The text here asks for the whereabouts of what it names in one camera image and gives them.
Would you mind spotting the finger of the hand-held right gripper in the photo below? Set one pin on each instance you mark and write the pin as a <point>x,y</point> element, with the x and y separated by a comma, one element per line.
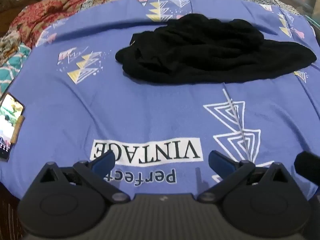
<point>308,165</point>

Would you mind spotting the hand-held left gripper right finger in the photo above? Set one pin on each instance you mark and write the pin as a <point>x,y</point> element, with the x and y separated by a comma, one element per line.
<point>220,162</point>

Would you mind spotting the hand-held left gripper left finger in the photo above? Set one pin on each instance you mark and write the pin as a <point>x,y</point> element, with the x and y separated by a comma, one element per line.
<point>105,161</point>

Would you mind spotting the black pants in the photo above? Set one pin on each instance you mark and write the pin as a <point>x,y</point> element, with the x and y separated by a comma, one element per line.
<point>200,55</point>

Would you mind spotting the blue printed bedsheet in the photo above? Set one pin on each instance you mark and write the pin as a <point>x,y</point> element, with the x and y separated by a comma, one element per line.
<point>150,110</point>

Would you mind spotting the cork phone stand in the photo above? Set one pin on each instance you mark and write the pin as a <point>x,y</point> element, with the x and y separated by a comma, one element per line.
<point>18,128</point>

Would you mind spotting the black smartphone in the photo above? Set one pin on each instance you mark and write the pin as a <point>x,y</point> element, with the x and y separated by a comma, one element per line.
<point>8,120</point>

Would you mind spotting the teal patterned cloth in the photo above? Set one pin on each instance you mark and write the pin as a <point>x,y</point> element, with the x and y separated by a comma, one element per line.
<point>10,67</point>

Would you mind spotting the red patterned quilt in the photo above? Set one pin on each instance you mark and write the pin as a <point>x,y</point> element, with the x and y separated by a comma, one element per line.
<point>50,10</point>

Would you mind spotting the teal glass table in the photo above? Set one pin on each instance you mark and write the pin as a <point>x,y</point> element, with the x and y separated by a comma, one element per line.
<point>295,0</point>

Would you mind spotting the carved wooden headboard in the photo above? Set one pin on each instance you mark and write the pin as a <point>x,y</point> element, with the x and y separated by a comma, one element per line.
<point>10,12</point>

